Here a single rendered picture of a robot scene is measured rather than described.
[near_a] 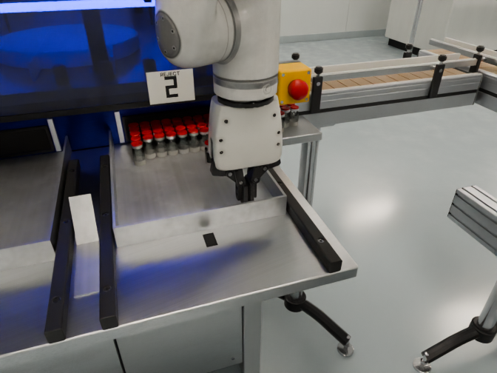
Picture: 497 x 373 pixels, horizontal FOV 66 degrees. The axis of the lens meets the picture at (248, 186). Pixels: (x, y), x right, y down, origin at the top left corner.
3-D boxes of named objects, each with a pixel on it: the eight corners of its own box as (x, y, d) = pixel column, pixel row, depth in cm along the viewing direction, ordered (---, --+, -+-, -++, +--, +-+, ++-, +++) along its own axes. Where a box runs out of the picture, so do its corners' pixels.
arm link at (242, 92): (268, 60, 54) (267, 81, 56) (206, 66, 52) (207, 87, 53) (291, 78, 47) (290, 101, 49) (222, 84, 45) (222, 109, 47)
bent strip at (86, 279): (78, 229, 59) (68, 196, 55) (98, 224, 59) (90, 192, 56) (74, 297, 47) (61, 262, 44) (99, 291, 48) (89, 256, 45)
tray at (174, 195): (112, 145, 82) (108, 130, 80) (228, 129, 89) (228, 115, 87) (117, 247, 55) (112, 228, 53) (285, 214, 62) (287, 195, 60)
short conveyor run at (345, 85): (253, 138, 94) (254, 74, 85) (235, 115, 106) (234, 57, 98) (477, 106, 111) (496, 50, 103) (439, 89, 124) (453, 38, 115)
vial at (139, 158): (134, 162, 76) (130, 140, 73) (145, 160, 76) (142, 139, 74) (134, 167, 74) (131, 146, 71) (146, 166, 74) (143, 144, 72)
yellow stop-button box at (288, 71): (265, 95, 86) (267, 61, 82) (296, 91, 88) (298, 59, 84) (278, 106, 80) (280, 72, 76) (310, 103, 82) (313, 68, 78)
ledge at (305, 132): (250, 123, 97) (250, 116, 96) (296, 118, 100) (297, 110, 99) (269, 147, 85) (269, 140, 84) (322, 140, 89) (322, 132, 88)
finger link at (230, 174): (242, 160, 58) (242, 196, 62) (221, 163, 57) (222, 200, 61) (248, 170, 56) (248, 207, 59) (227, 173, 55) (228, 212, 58)
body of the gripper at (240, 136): (271, 75, 55) (269, 146, 61) (201, 83, 52) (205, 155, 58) (292, 92, 49) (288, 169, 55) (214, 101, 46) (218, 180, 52)
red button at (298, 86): (284, 96, 80) (285, 77, 78) (302, 94, 81) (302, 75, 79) (291, 102, 77) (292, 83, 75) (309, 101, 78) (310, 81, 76)
